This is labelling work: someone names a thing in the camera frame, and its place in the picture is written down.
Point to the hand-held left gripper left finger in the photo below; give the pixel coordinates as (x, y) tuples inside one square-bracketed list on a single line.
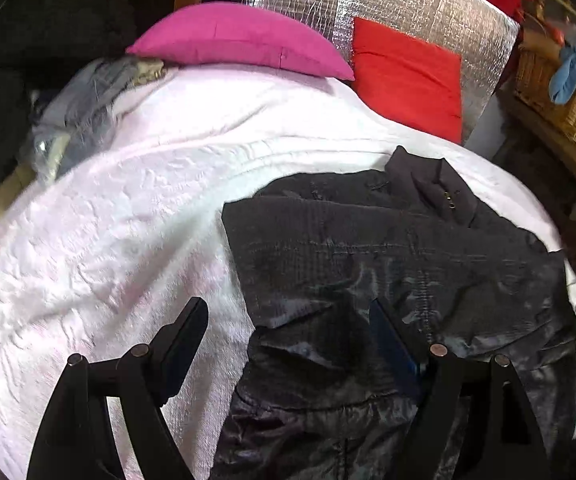
[(180, 347)]

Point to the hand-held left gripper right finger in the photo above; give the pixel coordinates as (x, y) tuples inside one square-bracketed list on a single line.
[(393, 340)]

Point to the black jacket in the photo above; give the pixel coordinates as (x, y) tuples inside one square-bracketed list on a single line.
[(368, 270)]

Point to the grey crumpled clothes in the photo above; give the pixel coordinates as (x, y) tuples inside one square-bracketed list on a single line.
[(83, 105)]

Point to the black clothes pile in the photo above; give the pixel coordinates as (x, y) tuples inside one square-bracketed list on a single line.
[(28, 60)]

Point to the white bed blanket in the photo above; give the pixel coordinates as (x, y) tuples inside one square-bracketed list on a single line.
[(118, 220)]

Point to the red pillow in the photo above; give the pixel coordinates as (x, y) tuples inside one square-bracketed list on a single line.
[(408, 77)]

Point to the wooden shelf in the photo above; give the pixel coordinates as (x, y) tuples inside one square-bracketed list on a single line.
[(558, 125)]

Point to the wicker basket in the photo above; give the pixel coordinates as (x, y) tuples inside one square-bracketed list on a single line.
[(553, 95)]

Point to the magenta pillow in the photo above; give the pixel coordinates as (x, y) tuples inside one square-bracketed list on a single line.
[(243, 40)]

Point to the silver foil insulation sheet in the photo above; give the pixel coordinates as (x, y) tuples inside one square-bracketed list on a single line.
[(418, 10)]

